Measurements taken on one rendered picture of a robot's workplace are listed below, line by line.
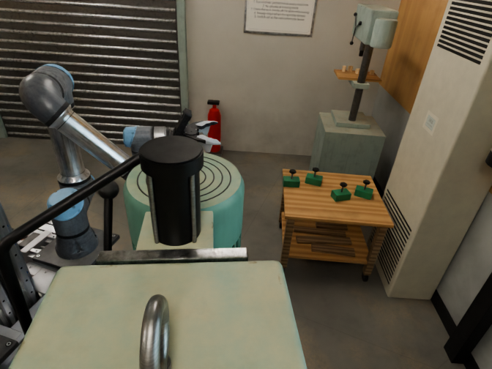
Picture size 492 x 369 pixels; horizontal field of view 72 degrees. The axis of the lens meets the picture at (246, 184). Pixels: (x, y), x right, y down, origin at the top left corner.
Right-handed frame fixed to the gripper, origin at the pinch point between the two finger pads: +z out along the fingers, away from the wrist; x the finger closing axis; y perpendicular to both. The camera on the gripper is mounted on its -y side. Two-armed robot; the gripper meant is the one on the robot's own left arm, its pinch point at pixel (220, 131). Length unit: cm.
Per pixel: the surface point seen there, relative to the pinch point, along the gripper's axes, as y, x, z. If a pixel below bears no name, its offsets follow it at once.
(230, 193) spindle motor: -38, 76, -6
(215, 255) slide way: -41, 89, -9
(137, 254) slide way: -41, 88, -17
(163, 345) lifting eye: -44, 99, -14
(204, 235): -40, 86, -10
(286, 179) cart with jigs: 74, -57, 52
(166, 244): -41, 87, -14
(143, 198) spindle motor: -38, 77, -18
